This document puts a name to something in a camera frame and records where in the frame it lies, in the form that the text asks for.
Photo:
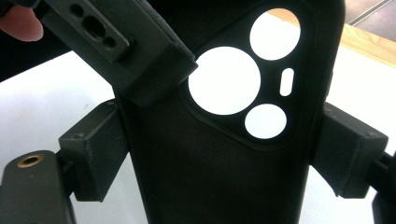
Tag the wooden table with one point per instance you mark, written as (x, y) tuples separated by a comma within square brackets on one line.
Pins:
[(367, 46)]

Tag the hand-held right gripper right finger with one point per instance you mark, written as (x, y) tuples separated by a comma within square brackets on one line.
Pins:
[(348, 152)]

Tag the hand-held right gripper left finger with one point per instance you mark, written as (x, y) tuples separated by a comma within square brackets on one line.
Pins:
[(93, 152)]

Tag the black phone case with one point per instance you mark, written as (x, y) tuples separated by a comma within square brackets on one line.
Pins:
[(202, 174)]

